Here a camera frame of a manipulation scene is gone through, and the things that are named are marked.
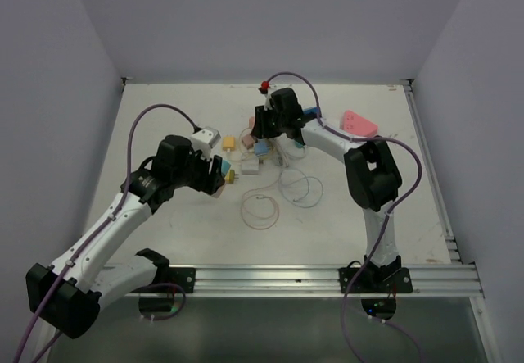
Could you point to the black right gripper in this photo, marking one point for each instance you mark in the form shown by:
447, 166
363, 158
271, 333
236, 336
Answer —
261, 129

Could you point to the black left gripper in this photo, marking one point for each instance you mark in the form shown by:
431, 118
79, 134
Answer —
210, 182

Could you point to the yellow plug adapter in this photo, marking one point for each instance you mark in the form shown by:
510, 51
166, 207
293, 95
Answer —
230, 177

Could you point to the teal small plug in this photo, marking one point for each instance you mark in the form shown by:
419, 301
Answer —
225, 167

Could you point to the beige pink plug adapter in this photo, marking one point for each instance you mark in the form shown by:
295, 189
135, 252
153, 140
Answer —
248, 141

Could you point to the light blue charger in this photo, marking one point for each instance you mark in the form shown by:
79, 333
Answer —
261, 149

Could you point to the yellow usb charger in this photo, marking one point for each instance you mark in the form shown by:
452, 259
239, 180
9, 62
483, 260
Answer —
229, 144

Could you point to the dark blue plug adapter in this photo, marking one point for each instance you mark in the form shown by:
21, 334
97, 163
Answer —
311, 111

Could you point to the pink triangular socket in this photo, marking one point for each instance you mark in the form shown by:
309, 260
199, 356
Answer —
355, 124

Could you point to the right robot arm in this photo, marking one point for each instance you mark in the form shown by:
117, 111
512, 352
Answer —
372, 175

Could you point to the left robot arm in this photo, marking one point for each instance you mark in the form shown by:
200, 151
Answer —
70, 293

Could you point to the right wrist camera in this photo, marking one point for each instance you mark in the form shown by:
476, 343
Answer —
265, 90

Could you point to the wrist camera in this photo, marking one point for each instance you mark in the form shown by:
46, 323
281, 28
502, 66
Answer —
265, 90
205, 139

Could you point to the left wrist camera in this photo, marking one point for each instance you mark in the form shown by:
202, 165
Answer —
205, 139

